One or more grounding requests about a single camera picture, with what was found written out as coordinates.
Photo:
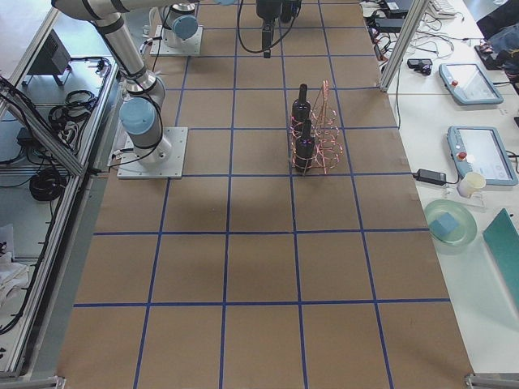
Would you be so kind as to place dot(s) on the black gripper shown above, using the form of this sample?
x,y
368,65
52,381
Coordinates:
x,y
265,9

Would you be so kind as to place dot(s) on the dark wine bottle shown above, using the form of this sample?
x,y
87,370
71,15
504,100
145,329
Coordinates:
x,y
304,146
269,23

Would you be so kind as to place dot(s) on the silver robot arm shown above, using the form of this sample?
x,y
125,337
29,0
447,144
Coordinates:
x,y
180,20
141,115

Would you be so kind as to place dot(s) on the dark wine bottle in basket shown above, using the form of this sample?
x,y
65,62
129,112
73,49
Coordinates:
x,y
304,146

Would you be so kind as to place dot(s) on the blue teach pendant far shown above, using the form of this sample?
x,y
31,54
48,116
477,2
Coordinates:
x,y
468,84

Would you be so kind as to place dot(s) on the blue teach pendant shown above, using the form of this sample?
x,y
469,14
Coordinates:
x,y
468,84
481,150

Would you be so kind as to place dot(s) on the black power adapter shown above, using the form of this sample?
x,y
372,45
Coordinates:
x,y
430,176

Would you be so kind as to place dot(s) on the blue teach pendant near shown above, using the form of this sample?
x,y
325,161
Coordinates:
x,y
481,150

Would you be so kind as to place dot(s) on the white paper cup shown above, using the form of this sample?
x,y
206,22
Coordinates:
x,y
470,184

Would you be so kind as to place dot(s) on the blue sponge block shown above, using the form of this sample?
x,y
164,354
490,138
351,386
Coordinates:
x,y
443,224

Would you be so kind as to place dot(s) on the green glass bowl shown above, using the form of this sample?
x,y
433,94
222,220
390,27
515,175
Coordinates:
x,y
467,230

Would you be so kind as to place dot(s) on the teal board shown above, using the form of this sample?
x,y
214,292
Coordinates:
x,y
501,237

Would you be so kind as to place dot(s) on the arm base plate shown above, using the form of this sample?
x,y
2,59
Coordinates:
x,y
167,160
172,46

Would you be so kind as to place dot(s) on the copper wire wine basket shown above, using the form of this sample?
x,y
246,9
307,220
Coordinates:
x,y
328,150

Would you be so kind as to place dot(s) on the aluminium frame post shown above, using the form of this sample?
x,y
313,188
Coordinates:
x,y
407,32

